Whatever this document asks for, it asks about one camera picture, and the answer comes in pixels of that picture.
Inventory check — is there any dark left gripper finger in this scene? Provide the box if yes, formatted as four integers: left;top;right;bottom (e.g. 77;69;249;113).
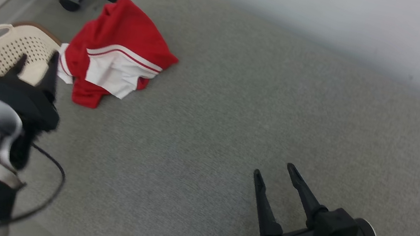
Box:
39;50;65;104
9;52;29;80

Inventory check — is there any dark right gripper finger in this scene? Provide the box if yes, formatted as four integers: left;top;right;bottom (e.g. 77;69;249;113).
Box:
276;162;336;231
243;168;294;236

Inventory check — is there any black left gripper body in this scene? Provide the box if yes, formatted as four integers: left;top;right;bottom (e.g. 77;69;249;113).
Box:
0;74;66;135

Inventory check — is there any red and white t-shirt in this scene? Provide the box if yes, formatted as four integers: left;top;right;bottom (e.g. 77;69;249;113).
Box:
50;0;189;122

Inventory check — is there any cream perforated laundry basket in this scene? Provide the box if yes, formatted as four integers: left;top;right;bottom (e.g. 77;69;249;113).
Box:
0;17;65;90

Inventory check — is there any black caster wheel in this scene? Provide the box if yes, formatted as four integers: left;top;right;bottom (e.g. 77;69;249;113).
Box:
57;0;83;13

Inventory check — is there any grey fabric sofa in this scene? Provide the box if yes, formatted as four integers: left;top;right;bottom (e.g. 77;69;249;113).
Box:
0;0;420;236

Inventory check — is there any black left camera cable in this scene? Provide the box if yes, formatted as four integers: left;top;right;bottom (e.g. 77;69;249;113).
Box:
0;136;72;236

